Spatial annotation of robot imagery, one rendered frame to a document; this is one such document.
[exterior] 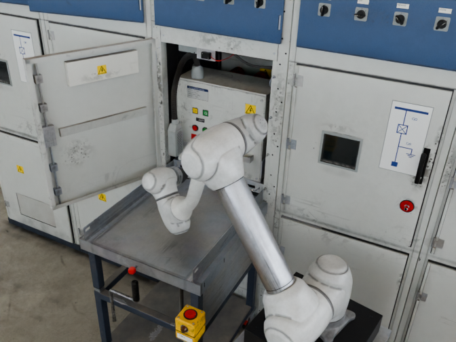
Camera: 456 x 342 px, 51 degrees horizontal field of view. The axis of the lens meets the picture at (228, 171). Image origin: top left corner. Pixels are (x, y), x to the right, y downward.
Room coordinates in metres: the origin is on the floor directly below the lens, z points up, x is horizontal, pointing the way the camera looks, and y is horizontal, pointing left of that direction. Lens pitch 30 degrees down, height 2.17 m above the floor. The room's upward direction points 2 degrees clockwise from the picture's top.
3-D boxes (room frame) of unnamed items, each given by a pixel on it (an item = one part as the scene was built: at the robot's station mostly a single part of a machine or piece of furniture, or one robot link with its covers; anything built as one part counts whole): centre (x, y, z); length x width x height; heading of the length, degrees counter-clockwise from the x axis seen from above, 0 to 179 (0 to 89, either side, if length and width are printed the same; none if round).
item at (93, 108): (2.13, 0.62, 1.21); 0.63 x 0.07 x 0.74; 130
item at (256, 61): (2.71, -0.20, 1.28); 0.58 x 0.02 x 0.19; 64
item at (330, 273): (1.27, -0.36, 1.00); 0.18 x 0.16 x 0.22; 142
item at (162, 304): (1.85, 0.22, 0.46); 0.64 x 0.58 x 0.66; 154
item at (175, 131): (2.23, 0.27, 1.09); 0.08 x 0.05 x 0.17; 154
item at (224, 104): (2.20, 0.06, 1.15); 0.48 x 0.01 x 0.48; 64
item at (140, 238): (1.85, 0.22, 0.82); 0.68 x 0.62 x 0.06; 154
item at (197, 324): (1.21, 0.12, 0.85); 0.08 x 0.08 x 0.10; 64
